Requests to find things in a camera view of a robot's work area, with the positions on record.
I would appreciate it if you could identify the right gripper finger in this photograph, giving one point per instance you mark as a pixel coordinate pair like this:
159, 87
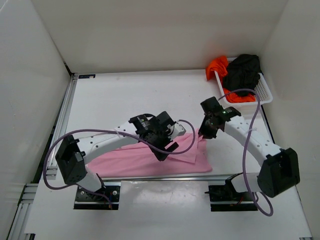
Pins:
203, 130
211, 133

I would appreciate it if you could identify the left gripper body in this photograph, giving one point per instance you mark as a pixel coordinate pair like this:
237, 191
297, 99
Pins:
162, 138

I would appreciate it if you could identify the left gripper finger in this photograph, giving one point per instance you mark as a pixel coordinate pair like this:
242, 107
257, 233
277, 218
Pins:
160, 156
172, 147

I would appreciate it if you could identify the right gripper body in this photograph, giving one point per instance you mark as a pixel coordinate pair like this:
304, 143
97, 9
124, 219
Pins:
208, 123

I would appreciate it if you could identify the pink t-shirt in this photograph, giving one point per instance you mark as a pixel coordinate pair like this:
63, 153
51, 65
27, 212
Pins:
137, 160

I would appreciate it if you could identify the black t-shirt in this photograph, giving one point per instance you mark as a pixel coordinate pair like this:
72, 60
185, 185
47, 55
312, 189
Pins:
242, 73

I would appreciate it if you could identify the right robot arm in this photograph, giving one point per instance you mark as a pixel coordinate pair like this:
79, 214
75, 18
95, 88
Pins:
279, 167

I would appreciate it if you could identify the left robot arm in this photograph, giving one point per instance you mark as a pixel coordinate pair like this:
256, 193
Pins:
74, 154

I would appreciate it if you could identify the orange t-shirt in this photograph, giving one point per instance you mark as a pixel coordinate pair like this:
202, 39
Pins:
219, 65

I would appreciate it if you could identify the white plastic basket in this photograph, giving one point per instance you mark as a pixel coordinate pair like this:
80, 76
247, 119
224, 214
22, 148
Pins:
261, 90

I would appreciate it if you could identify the blue corner label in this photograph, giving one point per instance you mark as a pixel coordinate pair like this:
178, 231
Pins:
86, 76

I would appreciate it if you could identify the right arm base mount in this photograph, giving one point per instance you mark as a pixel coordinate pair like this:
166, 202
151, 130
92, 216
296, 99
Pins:
224, 200

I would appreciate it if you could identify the aluminium frame rail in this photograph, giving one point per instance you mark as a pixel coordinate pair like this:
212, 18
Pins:
28, 193

